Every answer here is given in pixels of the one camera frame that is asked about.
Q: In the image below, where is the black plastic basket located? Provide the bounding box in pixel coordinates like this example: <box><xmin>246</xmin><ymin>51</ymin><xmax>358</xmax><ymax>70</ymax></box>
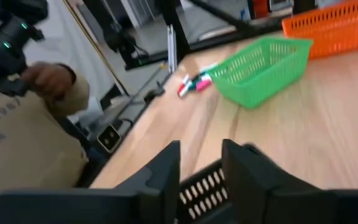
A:
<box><xmin>176</xmin><ymin>158</ymin><xmax>239</xmax><ymax>224</ymax></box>

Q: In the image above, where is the black table clamp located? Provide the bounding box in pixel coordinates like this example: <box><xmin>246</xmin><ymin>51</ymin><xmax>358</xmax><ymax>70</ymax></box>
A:
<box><xmin>142</xmin><ymin>88</ymin><xmax>167</xmax><ymax>105</ymax></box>

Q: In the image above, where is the orange plastic basket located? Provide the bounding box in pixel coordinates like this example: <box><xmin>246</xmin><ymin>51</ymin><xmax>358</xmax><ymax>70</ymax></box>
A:
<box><xmin>281</xmin><ymin>0</ymin><xmax>358</xmax><ymax>60</ymax></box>

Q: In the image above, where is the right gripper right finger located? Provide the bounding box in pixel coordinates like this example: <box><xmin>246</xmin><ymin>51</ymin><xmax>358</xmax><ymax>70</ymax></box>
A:
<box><xmin>221</xmin><ymin>139</ymin><xmax>358</xmax><ymax>224</ymax></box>

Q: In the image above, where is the person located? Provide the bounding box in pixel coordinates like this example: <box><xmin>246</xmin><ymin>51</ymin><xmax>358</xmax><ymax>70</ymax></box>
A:
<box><xmin>0</xmin><ymin>82</ymin><xmax>90</xmax><ymax>218</ymax></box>

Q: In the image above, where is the person's hand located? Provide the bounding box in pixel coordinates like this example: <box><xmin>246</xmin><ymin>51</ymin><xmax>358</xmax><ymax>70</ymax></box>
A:
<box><xmin>19</xmin><ymin>62</ymin><xmax>76</xmax><ymax>105</ymax></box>

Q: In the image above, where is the green-capped white marker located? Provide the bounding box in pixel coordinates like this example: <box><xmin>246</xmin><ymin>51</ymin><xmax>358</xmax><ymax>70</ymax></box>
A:
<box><xmin>190</xmin><ymin>74</ymin><xmax>202</xmax><ymax>91</ymax></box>

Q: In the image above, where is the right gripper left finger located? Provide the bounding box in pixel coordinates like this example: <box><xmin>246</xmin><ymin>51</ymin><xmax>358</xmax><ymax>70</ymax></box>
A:
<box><xmin>0</xmin><ymin>140</ymin><xmax>181</xmax><ymax>224</ymax></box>

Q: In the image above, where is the small black depth camera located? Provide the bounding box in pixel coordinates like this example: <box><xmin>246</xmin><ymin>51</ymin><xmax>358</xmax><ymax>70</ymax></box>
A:
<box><xmin>96</xmin><ymin>123</ymin><xmax>122</xmax><ymax>154</ymax></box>

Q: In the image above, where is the black aluminium table frame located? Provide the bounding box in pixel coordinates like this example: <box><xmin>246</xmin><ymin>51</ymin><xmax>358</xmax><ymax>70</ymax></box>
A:
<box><xmin>75</xmin><ymin>0</ymin><xmax>295</xmax><ymax>189</ymax></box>

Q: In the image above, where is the green plastic basket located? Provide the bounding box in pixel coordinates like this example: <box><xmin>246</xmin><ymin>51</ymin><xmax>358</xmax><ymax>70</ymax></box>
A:
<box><xmin>208</xmin><ymin>35</ymin><xmax>314</xmax><ymax>110</ymax></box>

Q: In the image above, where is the person's forearm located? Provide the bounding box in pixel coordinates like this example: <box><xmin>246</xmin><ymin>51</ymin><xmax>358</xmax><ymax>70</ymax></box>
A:
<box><xmin>47</xmin><ymin>67</ymin><xmax>90</xmax><ymax>118</ymax></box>

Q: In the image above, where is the silver aluminium bracket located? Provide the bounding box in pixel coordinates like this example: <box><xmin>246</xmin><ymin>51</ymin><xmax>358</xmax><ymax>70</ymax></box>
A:
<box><xmin>166</xmin><ymin>24</ymin><xmax>179</xmax><ymax>74</ymax></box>

